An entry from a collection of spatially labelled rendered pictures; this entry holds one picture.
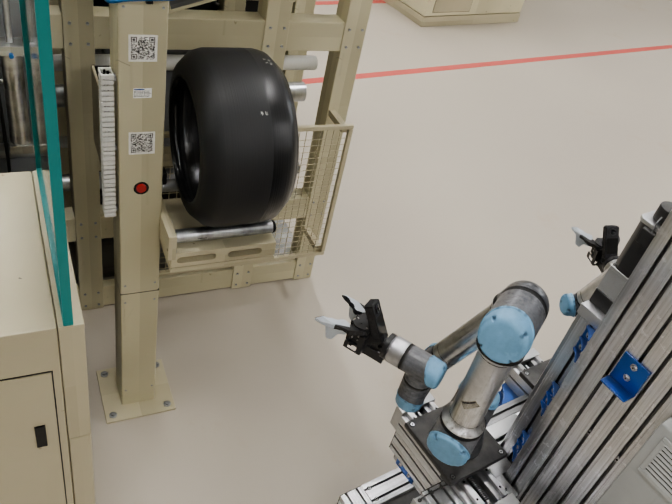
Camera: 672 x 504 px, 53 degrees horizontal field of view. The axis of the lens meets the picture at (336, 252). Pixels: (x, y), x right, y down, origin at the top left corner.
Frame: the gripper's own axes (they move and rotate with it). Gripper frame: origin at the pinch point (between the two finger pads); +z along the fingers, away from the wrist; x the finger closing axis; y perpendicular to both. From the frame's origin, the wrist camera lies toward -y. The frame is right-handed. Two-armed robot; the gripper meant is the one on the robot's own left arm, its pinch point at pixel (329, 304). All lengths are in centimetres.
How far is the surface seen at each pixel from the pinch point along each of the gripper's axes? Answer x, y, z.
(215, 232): 19, 13, 52
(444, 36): 519, 36, 163
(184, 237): 10, 14, 58
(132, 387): 14, 95, 72
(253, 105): 17, -35, 47
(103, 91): -9, -31, 77
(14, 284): -64, -12, 43
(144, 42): -3, -46, 70
